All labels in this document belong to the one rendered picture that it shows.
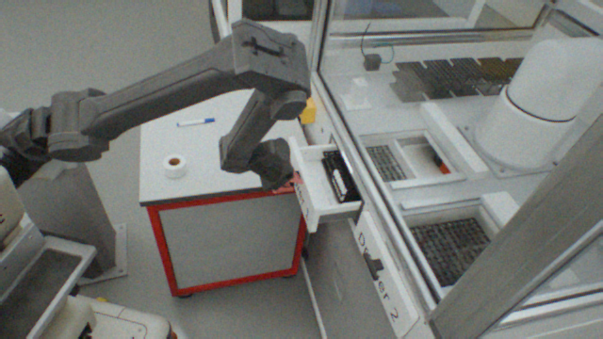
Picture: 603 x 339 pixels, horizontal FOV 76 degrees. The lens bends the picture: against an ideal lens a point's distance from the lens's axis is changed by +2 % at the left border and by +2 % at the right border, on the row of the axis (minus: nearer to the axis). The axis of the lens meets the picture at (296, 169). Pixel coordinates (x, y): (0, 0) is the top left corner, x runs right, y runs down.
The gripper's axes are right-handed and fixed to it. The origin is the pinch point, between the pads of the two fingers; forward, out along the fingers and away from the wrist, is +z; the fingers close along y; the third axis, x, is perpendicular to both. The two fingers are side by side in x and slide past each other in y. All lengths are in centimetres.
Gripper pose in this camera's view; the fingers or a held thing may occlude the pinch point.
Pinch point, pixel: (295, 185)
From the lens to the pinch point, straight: 107.2
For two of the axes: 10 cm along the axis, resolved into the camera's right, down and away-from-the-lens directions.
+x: -2.5, -7.2, 6.5
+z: 6.2, 3.9, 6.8
